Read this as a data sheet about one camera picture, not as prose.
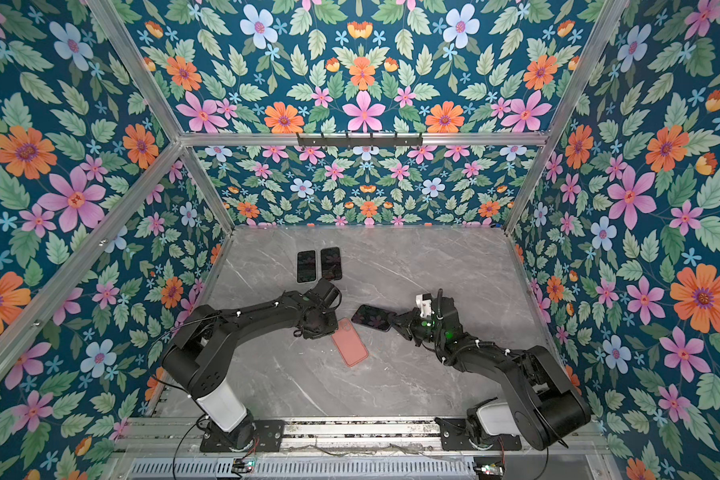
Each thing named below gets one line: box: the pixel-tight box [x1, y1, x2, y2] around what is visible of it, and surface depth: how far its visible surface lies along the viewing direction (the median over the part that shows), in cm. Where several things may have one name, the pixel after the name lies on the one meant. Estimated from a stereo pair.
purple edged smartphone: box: [296, 249, 317, 284], surface depth 110 cm
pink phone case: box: [331, 317, 369, 368], surface depth 92 cm
